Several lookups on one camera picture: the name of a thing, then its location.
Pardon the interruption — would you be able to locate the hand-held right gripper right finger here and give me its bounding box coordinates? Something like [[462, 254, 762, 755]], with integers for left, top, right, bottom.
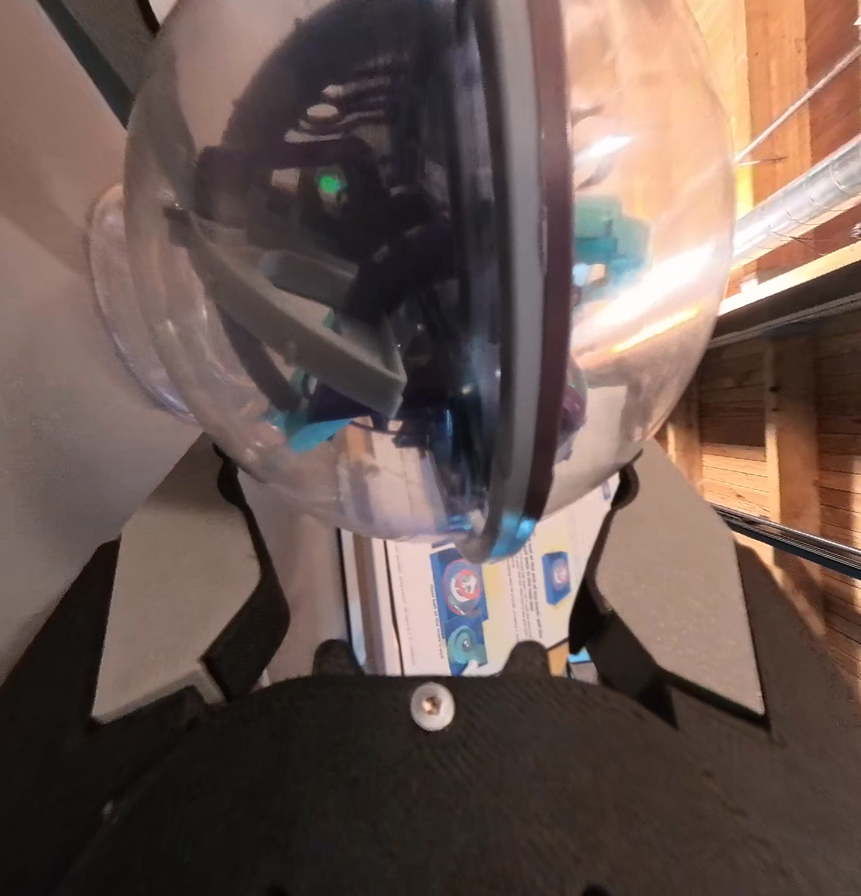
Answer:
[[569, 448, 767, 718]]

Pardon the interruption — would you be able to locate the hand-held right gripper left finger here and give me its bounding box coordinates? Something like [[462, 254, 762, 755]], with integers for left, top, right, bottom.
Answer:
[[93, 441, 293, 723]]

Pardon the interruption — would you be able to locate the printed instruction sheet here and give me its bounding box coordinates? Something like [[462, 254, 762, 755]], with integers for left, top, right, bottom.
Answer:
[[339, 476, 613, 680]]

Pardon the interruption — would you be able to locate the clear plastic ring stand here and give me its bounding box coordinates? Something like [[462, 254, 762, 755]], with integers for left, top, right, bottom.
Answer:
[[87, 183, 224, 429]]

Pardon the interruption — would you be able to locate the silver air duct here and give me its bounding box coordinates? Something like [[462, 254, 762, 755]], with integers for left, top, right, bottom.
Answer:
[[733, 126, 861, 261]]

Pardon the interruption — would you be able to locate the black ceiling rail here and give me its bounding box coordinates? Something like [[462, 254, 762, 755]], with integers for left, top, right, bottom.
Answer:
[[716, 504, 861, 583]]

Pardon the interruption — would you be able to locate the clear plastic maze ball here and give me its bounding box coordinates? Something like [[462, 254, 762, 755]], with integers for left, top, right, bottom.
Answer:
[[122, 0, 738, 564]]

